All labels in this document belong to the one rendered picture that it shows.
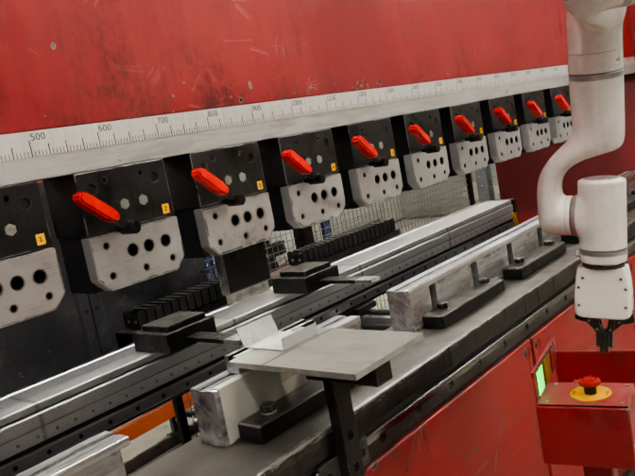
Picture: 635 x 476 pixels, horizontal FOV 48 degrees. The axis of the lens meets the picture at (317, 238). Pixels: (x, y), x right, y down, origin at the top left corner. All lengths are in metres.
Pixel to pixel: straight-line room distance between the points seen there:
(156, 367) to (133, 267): 0.41
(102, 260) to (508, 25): 1.41
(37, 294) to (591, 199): 0.94
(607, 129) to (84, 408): 1.02
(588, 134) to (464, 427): 0.63
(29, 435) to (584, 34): 1.13
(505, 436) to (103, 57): 1.16
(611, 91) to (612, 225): 0.24
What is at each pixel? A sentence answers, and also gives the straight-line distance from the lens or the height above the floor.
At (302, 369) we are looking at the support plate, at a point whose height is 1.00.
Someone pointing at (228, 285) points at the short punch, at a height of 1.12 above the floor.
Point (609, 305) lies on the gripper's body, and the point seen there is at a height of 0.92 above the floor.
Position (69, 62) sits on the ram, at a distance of 1.03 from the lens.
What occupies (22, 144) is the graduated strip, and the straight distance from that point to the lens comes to 0.98.
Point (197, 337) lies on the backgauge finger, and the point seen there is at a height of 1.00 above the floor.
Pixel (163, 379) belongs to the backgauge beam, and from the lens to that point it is 1.43.
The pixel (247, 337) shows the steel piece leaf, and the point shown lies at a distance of 1.25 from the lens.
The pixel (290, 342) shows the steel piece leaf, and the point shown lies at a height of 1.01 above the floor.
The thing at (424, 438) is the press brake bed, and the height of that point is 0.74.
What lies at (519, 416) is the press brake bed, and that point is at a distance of 1.76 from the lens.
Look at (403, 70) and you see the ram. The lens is 1.60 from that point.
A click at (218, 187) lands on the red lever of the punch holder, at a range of 1.10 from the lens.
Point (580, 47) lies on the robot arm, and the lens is 1.33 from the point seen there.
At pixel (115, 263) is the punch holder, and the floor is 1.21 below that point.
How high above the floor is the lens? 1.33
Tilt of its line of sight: 8 degrees down
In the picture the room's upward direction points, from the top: 11 degrees counter-clockwise
